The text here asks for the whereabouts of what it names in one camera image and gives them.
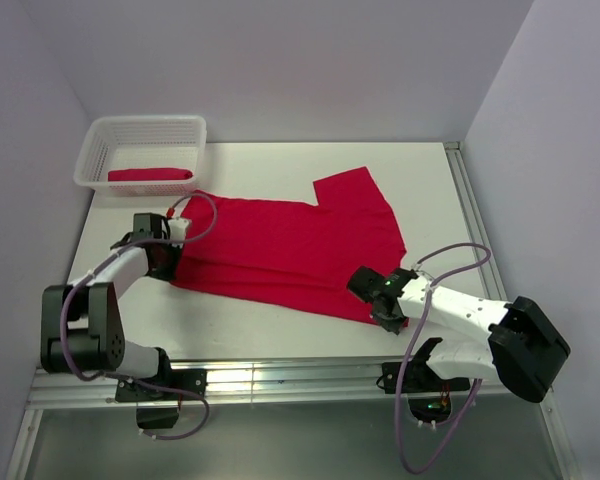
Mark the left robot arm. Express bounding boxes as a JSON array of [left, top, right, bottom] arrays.
[[40, 213, 191, 399]]

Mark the rolled red t shirt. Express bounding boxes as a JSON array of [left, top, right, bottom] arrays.
[[107, 167, 193, 182]]

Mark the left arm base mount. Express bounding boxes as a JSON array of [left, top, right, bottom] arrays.
[[114, 368, 210, 437]]

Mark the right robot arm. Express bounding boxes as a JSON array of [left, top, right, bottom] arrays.
[[347, 267, 571, 403]]

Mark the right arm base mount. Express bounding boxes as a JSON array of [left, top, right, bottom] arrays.
[[401, 361, 471, 423]]

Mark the red t shirt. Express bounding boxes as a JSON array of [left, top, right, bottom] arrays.
[[172, 167, 406, 323], [107, 167, 193, 182]]

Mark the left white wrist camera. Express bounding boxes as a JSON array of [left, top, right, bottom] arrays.
[[167, 217, 191, 243]]

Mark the white plastic basket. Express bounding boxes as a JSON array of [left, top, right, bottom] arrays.
[[73, 115, 207, 197]]

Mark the aluminium right rail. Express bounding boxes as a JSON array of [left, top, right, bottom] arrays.
[[438, 142, 510, 301]]

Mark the aluminium front rail frame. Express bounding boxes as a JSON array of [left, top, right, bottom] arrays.
[[7, 357, 581, 479]]

